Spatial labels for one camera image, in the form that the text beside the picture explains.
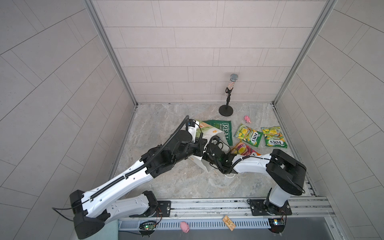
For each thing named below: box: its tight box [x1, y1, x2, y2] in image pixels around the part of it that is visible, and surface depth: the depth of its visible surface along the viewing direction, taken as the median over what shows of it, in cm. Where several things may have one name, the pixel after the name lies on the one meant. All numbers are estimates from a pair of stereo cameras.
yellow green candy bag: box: [260, 126, 288, 149], surface depth 96 cm
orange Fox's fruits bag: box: [231, 142, 262, 156], surface depth 91 cm
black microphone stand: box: [218, 87, 234, 117], surface depth 113 cm
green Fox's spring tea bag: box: [233, 123, 264, 148], surface depth 98 cm
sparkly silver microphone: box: [228, 73, 239, 90], surface depth 91 cm
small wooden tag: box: [222, 215, 236, 232], surface depth 68 cm
